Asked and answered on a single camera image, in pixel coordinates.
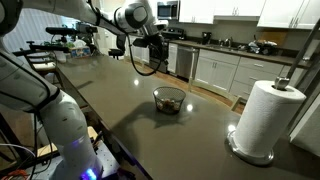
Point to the window blinds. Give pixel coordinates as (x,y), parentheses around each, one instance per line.
(30,26)

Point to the white plastic bag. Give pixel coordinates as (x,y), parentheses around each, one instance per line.
(79,43)

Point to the tissue box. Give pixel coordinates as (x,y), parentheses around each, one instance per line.
(80,52)

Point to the light wooden board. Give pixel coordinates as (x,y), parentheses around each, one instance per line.
(92,132)

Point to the white wall cabinets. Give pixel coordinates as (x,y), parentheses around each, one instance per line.
(280,11)

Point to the white paper towel roll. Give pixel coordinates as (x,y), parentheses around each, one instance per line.
(266,116)

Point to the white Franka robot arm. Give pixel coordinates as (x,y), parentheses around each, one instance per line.
(63,120)

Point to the wooden cutting board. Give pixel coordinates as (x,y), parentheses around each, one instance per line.
(271,37)

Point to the pile of dishes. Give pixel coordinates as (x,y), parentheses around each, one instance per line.
(261,47)

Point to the dark kitchen countertop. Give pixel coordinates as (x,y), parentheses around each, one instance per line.
(266,57)

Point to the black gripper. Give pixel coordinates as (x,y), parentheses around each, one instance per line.
(156,41)

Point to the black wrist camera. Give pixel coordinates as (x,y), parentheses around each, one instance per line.
(140,42)

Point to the robot mounting platform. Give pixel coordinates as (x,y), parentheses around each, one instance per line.
(106,160)

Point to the metal sink faucet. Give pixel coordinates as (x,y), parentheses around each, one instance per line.
(228,42)

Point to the brown toy food pieces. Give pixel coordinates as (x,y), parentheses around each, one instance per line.
(168,105)

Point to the black coffee maker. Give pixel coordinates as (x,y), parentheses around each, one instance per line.
(206,37)

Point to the silver wall microwave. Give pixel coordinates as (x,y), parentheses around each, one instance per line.
(167,10)

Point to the black camera rig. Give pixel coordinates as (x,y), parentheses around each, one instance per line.
(63,31)

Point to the black kitchen stove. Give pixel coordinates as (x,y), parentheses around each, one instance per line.
(173,33)

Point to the grey base cabinets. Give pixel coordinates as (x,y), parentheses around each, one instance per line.
(216,71)

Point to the stainless steel dishwasher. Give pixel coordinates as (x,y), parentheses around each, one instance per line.
(185,63)

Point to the wooden chair with seat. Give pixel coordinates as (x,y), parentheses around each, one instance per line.
(43,66)

